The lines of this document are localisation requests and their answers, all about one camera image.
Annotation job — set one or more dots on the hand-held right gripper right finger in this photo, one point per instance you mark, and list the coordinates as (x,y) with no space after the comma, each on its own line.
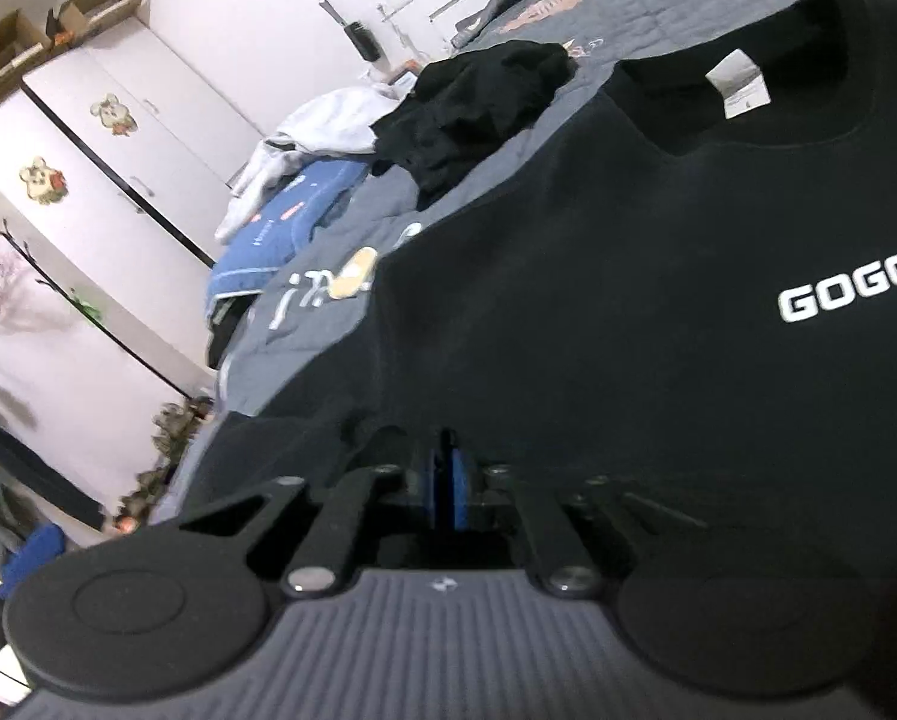
(459,495)

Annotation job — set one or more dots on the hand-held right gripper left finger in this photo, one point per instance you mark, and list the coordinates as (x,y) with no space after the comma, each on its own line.
(429,495)

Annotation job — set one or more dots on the black clothes rack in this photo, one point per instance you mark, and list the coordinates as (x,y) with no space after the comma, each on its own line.
(111,330)

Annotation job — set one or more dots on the black clothes pile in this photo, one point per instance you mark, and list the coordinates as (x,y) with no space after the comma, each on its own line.
(471,112)

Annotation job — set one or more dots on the white wardrobe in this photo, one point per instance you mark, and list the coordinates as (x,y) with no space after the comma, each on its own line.
(118,187)

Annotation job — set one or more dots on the black wall-hung device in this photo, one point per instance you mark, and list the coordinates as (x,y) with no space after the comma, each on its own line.
(362,41)

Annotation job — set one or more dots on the black printed t-shirt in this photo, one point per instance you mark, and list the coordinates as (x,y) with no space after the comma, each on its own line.
(606,240)

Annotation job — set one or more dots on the brown mottled plush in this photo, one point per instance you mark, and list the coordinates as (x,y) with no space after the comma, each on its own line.
(167,435)

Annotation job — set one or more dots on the bear sticker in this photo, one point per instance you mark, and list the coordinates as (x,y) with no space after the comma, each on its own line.
(114,114)
(43,180)

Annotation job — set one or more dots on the blue folded garment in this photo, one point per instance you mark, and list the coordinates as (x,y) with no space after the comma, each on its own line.
(283,240)

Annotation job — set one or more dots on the grey printed quilt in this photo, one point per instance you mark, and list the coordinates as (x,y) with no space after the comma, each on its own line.
(306,345)

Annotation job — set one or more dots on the white grey clothes pile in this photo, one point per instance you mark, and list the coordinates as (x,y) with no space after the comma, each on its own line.
(321,127)

